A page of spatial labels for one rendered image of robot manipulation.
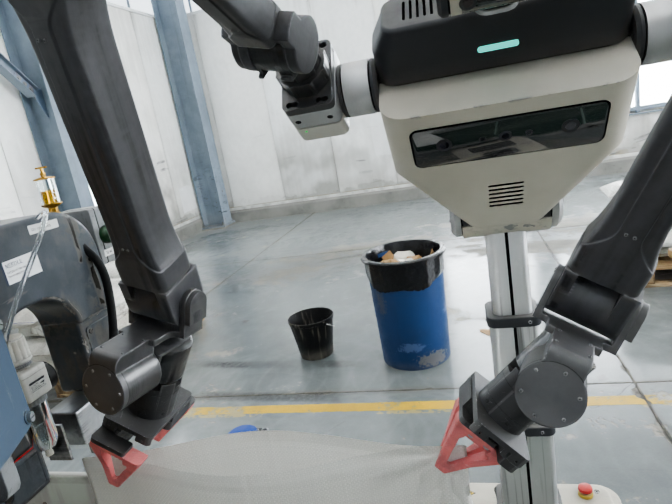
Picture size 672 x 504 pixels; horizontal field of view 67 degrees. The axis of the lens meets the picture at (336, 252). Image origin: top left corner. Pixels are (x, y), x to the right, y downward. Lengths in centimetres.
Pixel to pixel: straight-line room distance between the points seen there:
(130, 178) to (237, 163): 881
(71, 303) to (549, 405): 63
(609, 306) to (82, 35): 50
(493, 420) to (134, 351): 38
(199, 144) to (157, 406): 872
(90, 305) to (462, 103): 64
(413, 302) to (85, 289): 214
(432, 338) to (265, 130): 670
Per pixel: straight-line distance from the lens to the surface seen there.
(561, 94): 84
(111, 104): 50
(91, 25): 49
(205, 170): 933
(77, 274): 83
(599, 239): 49
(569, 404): 48
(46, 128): 673
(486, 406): 57
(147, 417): 69
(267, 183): 916
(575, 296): 52
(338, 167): 876
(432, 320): 286
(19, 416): 44
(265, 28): 71
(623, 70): 87
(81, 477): 136
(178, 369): 65
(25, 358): 69
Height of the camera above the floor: 139
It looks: 14 degrees down
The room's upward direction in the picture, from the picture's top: 10 degrees counter-clockwise
